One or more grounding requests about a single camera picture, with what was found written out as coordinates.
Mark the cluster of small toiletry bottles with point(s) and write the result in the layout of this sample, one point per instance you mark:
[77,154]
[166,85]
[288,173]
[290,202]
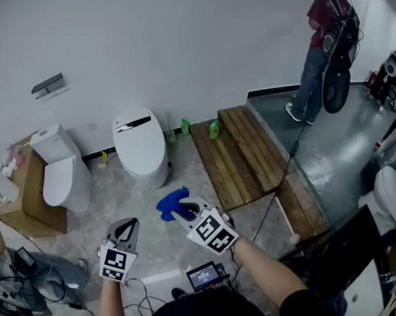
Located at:
[9,165]

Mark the rough wooden beam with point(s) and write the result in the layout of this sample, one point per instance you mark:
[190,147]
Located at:
[304,207]

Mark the small black screen device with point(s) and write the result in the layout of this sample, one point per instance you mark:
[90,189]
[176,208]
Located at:
[204,277]

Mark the white cylindrical container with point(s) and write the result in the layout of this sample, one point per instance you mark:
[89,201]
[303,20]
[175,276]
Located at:
[4,188]

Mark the white toilet with blue sticker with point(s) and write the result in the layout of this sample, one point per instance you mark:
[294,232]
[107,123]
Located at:
[388,193]

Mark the blue wiping cloth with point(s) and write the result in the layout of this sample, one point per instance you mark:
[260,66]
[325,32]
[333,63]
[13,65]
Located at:
[169,204]

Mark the white smart toilet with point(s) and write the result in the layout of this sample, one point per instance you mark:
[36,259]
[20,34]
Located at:
[152,181]

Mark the pink rounded container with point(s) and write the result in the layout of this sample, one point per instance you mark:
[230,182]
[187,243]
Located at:
[18,158]

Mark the brown cardboard box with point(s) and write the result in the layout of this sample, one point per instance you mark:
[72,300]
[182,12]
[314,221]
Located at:
[34,201]

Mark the person's right forearm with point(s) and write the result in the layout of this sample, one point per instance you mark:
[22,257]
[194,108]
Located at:
[265,271]

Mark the person's left forearm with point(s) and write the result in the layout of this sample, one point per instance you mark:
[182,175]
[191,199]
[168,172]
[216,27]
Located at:
[109,311]

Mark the green plastic bottle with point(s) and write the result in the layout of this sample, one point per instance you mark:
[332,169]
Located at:
[185,127]
[214,130]

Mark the black equipment rack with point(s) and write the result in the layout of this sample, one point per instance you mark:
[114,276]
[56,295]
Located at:
[381,81]

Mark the white oval appliance cover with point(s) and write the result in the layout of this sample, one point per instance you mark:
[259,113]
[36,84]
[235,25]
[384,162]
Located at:
[138,141]

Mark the black wall shelf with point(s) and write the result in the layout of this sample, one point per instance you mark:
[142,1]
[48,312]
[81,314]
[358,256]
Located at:
[47,83]

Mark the yellow bottle by wall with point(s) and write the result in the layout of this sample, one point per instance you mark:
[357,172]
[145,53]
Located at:
[104,157]

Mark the small white ball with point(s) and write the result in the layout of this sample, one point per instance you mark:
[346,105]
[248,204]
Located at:
[294,239]

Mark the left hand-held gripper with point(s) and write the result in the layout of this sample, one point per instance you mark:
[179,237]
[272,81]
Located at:
[114,262]

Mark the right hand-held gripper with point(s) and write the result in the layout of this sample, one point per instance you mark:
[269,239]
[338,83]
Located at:
[212,232]

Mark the white tank toilet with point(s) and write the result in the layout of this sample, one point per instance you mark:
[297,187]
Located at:
[63,178]

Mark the black power adapter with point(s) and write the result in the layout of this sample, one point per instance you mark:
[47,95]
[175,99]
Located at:
[25,257]

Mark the person's black shoe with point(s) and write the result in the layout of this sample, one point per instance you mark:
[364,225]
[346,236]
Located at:
[178,292]

